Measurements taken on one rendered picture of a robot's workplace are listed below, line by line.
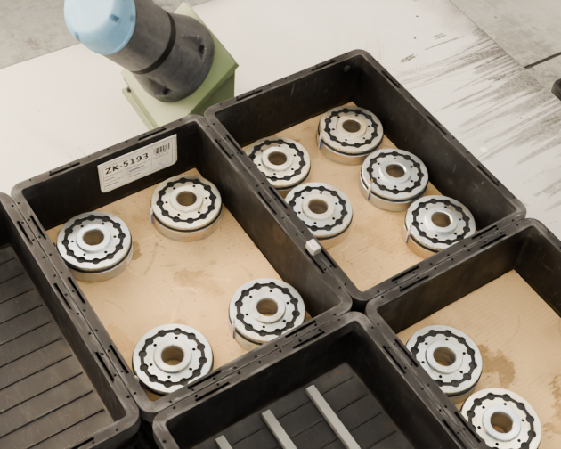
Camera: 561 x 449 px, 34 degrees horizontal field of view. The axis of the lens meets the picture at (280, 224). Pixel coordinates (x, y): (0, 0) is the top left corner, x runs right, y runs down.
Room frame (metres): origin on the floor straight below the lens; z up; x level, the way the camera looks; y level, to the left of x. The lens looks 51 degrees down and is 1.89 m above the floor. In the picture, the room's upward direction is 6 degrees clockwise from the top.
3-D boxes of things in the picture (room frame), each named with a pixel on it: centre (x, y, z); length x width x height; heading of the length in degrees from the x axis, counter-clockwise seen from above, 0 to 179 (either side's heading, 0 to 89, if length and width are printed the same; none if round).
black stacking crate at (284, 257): (0.72, 0.13, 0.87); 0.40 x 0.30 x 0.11; 38
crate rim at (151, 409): (0.72, 0.13, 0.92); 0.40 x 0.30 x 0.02; 38
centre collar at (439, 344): (0.64, -0.23, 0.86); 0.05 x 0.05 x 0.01
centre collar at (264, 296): (0.68, 0.01, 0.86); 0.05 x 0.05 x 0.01
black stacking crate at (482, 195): (0.91, -0.10, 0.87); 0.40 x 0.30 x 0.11; 38
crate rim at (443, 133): (0.91, -0.10, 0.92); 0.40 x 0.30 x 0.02; 38
